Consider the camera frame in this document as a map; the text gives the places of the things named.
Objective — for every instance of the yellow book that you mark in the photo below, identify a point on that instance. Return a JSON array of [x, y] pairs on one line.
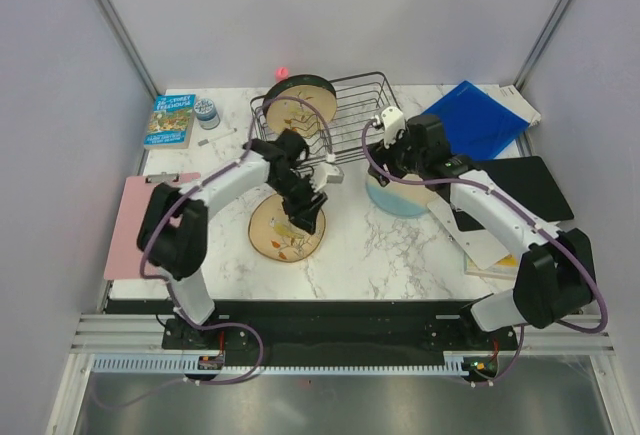
[[504, 269]]

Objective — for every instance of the white cable duct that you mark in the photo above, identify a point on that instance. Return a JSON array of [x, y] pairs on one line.
[[191, 364]]

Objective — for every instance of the blue folder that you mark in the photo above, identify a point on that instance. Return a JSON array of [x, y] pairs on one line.
[[475, 124]]

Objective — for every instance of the pink clipboard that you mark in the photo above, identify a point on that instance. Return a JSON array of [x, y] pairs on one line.
[[124, 256]]

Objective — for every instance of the beige bird plate front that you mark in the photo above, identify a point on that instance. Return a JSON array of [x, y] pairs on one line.
[[295, 107]]

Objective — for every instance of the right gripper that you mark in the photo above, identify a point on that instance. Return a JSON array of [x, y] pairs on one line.
[[381, 154]]

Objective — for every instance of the cream and blue plate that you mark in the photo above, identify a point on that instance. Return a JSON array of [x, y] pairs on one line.
[[400, 200]]

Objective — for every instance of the blue treehouse book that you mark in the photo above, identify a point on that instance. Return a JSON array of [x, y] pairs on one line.
[[171, 122]]

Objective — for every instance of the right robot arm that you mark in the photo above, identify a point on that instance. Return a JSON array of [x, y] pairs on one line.
[[555, 276]]

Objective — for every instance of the white paper sheets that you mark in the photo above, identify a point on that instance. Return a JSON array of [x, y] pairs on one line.
[[512, 99]]

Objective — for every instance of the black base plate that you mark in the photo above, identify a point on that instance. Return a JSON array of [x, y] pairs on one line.
[[343, 331]]

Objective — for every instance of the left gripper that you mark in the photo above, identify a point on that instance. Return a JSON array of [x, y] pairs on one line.
[[305, 214]]

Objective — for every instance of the black wire dish rack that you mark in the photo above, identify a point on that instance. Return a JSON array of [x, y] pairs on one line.
[[359, 98]]

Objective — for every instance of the pink cap bottle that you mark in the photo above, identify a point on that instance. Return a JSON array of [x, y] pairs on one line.
[[282, 73]]

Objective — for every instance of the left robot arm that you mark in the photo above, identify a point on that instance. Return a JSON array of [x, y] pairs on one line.
[[173, 236]]

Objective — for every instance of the small blue lid jar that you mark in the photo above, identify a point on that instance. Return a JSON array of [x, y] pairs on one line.
[[206, 113]]

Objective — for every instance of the beige bird plate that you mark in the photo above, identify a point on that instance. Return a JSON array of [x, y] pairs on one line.
[[295, 107], [272, 234]]

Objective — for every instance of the dark teal plate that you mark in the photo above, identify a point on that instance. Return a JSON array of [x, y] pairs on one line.
[[300, 80]]

